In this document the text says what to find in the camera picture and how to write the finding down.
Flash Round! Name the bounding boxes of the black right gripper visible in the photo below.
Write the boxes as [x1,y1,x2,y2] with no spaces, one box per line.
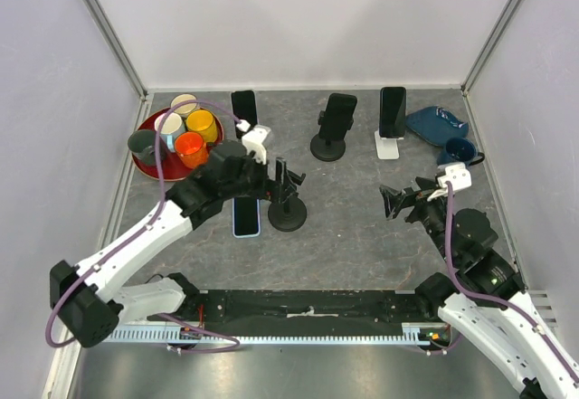
[379,176,458,264]

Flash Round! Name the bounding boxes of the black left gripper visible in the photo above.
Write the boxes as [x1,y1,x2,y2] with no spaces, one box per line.
[223,149,296,204]

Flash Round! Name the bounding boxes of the black round-base phone stand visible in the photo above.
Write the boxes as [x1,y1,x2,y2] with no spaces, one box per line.
[268,170,308,233]

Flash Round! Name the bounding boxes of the light blue cased phone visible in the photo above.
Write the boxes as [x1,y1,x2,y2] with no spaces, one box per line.
[233,197,261,238]

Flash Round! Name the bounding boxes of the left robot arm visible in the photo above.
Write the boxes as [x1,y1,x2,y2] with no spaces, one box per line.
[49,140,304,348]

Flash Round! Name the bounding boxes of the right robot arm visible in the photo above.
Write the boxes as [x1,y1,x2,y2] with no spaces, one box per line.
[380,169,578,398]

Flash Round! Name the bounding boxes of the white phone stand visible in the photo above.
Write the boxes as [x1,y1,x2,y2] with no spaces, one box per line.
[375,130,402,160]

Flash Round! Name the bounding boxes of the black phone on wooden stand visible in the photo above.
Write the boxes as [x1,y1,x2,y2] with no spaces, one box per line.
[231,90,258,128]

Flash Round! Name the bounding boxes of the black phone on white stand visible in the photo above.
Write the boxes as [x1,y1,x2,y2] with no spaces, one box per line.
[378,87,406,138]

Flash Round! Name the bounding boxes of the dark blue ceramic mug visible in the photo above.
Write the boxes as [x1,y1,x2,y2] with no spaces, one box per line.
[437,138,486,166]

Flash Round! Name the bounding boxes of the blue shell-shaped plate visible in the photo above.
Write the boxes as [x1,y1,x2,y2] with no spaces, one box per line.
[405,106,470,147]

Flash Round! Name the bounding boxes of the orange mug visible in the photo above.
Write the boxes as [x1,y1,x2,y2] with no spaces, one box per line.
[175,132,208,169]

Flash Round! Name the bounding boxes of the yellow mug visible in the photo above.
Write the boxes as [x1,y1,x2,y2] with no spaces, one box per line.
[185,109,219,143]

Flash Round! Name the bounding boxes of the red round tray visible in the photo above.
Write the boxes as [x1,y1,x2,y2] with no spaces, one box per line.
[130,107,225,181]

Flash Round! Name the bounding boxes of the cream beige mug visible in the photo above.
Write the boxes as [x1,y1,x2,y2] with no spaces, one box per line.
[171,94,200,119]

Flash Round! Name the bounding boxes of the dark green mug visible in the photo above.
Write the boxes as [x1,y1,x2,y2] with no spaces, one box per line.
[128,129,166,166]

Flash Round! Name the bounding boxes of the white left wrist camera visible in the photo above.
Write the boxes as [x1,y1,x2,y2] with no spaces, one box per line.
[235,119,273,165]

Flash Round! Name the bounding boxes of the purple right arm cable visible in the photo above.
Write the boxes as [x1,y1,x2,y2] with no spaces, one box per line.
[443,180,579,385]

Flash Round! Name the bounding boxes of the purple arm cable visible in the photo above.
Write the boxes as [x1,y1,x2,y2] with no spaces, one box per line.
[443,180,579,385]
[44,100,248,354]

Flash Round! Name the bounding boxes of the white mug blue handle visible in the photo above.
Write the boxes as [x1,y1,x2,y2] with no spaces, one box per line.
[154,113,186,153]

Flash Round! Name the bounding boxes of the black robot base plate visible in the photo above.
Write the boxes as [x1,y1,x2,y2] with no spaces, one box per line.
[176,290,446,337]

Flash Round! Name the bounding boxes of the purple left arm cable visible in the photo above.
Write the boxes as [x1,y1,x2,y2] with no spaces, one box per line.
[44,100,248,354]

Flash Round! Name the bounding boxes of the light blue cable duct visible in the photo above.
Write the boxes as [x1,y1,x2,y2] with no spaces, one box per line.
[104,322,449,346]

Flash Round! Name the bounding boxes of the aluminium corner frame post right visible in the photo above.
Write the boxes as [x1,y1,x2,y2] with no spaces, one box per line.
[460,0,524,96]

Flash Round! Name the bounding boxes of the aluminium corner frame post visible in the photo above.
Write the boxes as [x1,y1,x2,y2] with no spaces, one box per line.
[460,0,524,96]
[82,0,148,100]

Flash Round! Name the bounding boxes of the aluminium corner frame post left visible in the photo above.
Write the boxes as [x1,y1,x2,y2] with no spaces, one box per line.
[82,0,148,100]

